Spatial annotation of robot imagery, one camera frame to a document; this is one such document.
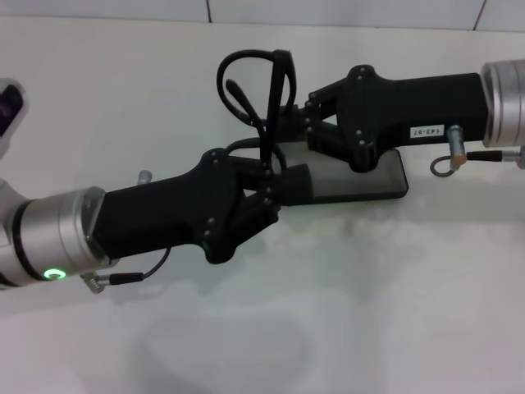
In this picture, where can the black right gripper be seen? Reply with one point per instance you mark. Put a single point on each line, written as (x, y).
(410, 106)

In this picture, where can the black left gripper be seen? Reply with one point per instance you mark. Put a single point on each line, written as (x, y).
(164, 213)

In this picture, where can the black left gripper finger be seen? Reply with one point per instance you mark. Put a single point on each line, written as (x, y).
(297, 196)
(297, 174)

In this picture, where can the black glasses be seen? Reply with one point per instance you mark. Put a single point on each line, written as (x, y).
(274, 102)

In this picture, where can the black glasses case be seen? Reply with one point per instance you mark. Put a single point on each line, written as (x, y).
(352, 186)

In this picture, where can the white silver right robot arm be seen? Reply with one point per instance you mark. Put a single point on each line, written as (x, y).
(506, 106)

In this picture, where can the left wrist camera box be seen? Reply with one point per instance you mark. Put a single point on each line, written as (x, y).
(20, 111)

